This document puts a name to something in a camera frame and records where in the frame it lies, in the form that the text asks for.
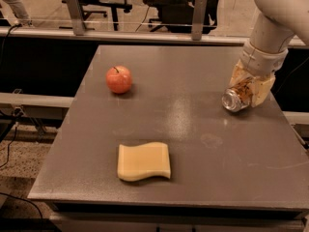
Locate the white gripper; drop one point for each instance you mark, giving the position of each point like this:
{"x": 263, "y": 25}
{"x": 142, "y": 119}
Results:
{"x": 261, "y": 63}

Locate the orange soda can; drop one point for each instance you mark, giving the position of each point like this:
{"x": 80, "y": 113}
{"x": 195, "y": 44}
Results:
{"x": 239, "y": 96}

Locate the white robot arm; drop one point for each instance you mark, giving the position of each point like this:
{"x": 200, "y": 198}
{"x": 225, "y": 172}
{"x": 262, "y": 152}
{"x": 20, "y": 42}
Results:
{"x": 265, "y": 51}

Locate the yellow wavy sponge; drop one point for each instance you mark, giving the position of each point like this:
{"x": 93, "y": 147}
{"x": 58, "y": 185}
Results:
{"x": 144, "y": 161}

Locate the black office chair right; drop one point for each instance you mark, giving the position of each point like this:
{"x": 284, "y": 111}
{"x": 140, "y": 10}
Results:
{"x": 177, "y": 15}

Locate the red apple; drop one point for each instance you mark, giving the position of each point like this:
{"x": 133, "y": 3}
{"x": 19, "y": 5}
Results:
{"x": 118, "y": 79}

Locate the person leg with shoe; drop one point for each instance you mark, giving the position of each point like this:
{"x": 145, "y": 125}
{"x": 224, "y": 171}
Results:
{"x": 19, "y": 12}

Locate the right metal rail bracket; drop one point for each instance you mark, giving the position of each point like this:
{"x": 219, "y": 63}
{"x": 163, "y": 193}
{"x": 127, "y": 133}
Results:
{"x": 198, "y": 19}

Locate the metal rail bracket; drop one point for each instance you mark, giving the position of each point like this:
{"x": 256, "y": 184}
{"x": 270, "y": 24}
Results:
{"x": 76, "y": 17}
{"x": 198, "y": 19}

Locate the left metal rail bracket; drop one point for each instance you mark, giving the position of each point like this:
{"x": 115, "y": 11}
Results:
{"x": 76, "y": 17}

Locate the grey horizontal rail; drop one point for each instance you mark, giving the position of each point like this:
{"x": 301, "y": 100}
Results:
{"x": 125, "y": 37}

